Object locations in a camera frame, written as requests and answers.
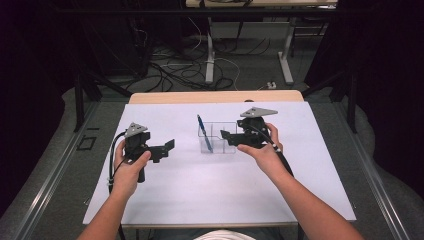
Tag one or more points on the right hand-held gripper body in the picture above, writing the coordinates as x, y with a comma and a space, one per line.
253, 133

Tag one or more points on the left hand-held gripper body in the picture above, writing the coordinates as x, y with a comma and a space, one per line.
137, 143

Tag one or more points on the clear plastic pen holder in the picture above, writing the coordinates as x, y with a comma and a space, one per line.
224, 143

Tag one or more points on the blue ballpoint pen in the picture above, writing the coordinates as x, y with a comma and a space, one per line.
205, 135

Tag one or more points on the person's right hand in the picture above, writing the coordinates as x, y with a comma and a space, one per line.
268, 158

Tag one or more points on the person's left hand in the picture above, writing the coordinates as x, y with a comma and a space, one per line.
126, 176

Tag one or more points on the light wooden table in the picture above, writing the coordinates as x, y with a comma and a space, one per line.
213, 97

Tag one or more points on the white table sheet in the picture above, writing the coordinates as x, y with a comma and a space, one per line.
200, 186

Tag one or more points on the white power plug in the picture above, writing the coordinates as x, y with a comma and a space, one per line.
271, 85

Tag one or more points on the black metal stand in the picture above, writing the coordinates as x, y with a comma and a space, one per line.
351, 100
79, 100

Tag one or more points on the white-legged desk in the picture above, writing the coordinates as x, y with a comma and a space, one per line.
210, 60

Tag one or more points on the person's white shirt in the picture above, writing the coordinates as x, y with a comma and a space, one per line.
223, 235

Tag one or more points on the black horizontal bar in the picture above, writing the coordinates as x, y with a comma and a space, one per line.
166, 11

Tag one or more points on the aluminium rail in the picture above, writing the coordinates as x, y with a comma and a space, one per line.
376, 186
50, 186

